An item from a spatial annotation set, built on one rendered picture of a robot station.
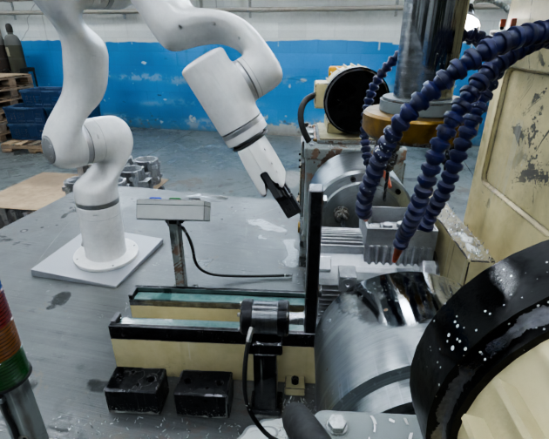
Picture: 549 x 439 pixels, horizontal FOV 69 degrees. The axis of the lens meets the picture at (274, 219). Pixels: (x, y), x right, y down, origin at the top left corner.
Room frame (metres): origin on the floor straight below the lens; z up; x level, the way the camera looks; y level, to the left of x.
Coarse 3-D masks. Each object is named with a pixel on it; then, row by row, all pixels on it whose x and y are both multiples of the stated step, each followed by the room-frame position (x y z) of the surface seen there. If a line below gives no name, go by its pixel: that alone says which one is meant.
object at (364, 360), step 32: (352, 288) 0.45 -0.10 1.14; (384, 288) 0.42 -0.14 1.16; (416, 288) 0.41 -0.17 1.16; (448, 288) 0.42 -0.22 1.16; (320, 320) 0.45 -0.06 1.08; (352, 320) 0.39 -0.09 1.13; (384, 320) 0.36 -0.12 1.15; (416, 320) 0.35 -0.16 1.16; (320, 352) 0.40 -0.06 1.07; (352, 352) 0.34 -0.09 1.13; (384, 352) 0.32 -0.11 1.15; (320, 384) 0.35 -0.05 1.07; (352, 384) 0.30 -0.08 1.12; (384, 384) 0.29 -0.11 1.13
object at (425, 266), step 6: (324, 258) 0.61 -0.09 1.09; (330, 258) 0.61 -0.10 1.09; (324, 264) 0.60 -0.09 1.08; (330, 264) 0.60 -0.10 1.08; (420, 264) 0.61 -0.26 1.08; (426, 264) 0.59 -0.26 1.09; (432, 264) 0.59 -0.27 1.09; (324, 270) 0.60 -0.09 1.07; (330, 270) 0.60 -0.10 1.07; (420, 270) 0.60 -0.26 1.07; (426, 270) 0.59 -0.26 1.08; (432, 270) 0.59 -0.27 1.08; (318, 318) 0.60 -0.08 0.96
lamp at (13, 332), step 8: (8, 328) 0.40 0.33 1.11; (16, 328) 0.41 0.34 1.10; (0, 336) 0.39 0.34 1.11; (8, 336) 0.39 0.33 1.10; (16, 336) 0.41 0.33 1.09; (0, 344) 0.38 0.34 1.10; (8, 344) 0.39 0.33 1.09; (16, 344) 0.40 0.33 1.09; (0, 352) 0.38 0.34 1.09; (8, 352) 0.39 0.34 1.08; (16, 352) 0.40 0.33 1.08; (0, 360) 0.38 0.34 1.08
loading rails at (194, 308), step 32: (160, 288) 0.75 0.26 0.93; (192, 288) 0.75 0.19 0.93; (224, 288) 0.75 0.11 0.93; (128, 320) 0.66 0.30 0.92; (160, 320) 0.66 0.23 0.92; (192, 320) 0.66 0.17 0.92; (224, 320) 0.71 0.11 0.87; (128, 352) 0.62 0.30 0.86; (160, 352) 0.62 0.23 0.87; (192, 352) 0.62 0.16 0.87; (224, 352) 0.61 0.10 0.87; (288, 352) 0.60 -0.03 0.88; (288, 384) 0.58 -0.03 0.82
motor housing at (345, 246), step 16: (336, 240) 0.65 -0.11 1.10; (352, 240) 0.65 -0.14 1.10; (336, 256) 0.63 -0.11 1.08; (352, 256) 0.63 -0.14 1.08; (320, 272) 0.61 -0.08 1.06; (336, 272) 0.61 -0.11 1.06; (368, 272) 0.60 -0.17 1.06; (384, 272) 0.60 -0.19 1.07; (336, 288) 0.59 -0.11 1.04; (320, 304) 0.59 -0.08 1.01
